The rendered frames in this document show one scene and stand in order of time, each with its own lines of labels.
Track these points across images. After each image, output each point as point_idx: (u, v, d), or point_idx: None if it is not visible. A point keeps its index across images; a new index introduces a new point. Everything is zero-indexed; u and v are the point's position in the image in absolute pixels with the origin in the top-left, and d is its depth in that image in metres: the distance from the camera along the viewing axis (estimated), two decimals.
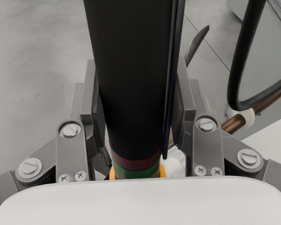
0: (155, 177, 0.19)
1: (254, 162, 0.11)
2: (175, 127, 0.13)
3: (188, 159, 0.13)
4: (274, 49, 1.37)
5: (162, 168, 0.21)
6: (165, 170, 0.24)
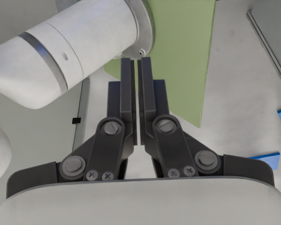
0: None
1: (210, 163, 0.11)
2: (140, 129, 0.13)
3: (155, 163, 0.13)
4: None
5: None
6: None
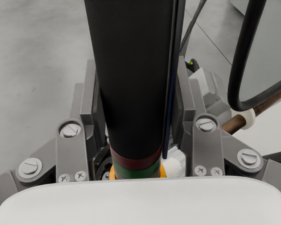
0: (155, 177, 0.19)
1: (254, 162, 0.11)
2: (175, 127, 0.13)
3: (188, 159, 0.13)
4: None
5: (162, 168, 0.21)
6: (165, 170, 0.23)
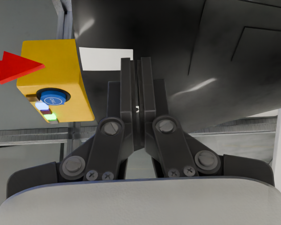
0: None
1: (210, 163, 0.11)
2: (140, 129, 0.13)
3: (155, 163, 0.13)
4: None
5: None
6: None
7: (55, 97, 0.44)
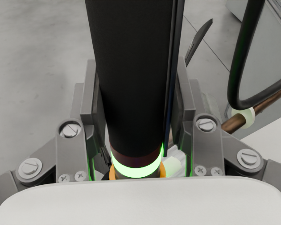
0: (155, 176, 0.19)
1: (254, 162, 0.11)
2: (175, 127, 0.13)
3: (188, 159, 0.13)
4: (274, 48, 1.36)
5: (162, 166, 0.21)
6: (165, 169, 0.23)
7: None
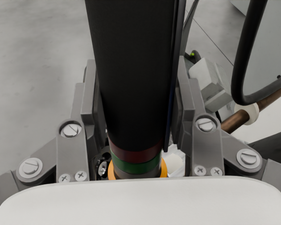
0: (156, 172, 0.18)
1: (253, 162, 0.11)
2: (175, 127, 0.13)
3: (188, 159, 0.13)
4: None
5: (163, 163, 0.20)
6: (166, 166, 0.23)
7: None
